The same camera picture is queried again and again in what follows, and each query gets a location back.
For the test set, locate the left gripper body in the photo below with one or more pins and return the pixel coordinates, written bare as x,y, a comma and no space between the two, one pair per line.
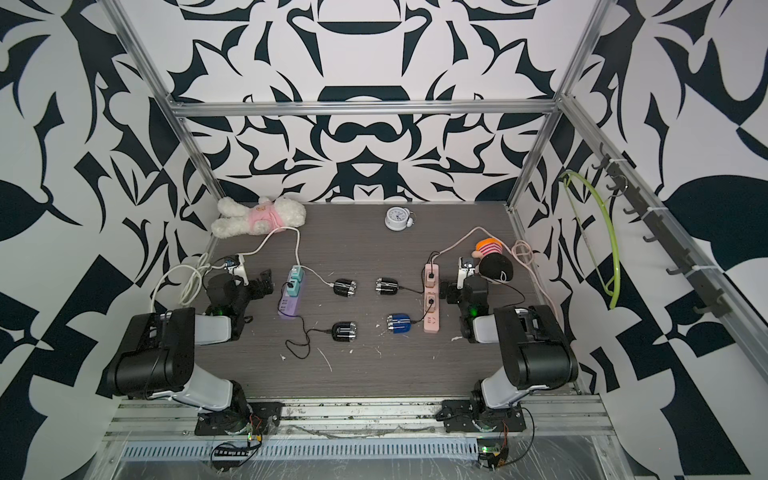
254,290

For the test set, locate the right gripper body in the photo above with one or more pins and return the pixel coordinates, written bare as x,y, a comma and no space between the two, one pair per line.
455,296

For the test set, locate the teal USB charger front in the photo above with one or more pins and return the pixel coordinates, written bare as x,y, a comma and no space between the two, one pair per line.
293,287

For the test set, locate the teal usb charger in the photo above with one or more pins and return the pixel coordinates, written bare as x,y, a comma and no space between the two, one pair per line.
293,287
296,274

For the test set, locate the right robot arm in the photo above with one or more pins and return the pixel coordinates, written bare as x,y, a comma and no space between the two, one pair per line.
535,357

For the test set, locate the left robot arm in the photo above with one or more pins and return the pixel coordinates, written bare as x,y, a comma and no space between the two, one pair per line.
156,358

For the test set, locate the blue electric shaver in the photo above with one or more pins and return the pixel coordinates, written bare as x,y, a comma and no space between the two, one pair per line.
399,323

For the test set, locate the pink power strip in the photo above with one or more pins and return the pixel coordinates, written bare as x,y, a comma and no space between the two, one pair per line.
431,317

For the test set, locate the purple power strip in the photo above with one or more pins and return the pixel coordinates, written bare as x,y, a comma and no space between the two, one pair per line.
287,306

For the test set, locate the black haired doll toy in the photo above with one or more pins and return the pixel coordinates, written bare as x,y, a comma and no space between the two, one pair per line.
492,263

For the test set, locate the white pink plush toy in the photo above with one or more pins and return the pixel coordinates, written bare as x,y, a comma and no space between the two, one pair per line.
237,219

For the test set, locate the small white alarm clock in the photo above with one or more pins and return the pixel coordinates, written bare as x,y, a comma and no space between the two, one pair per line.
399,218

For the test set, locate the black hook rack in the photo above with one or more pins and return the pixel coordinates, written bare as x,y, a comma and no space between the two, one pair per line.
665,230

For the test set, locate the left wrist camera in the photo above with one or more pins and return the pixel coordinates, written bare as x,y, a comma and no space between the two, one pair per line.
235,266

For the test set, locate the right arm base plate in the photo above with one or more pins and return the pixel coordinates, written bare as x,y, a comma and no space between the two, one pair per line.
467,416

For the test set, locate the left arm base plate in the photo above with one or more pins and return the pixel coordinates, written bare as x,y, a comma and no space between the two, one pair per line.
258,418

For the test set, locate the green hoop on wall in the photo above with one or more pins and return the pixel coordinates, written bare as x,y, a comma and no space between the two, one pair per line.
611,284

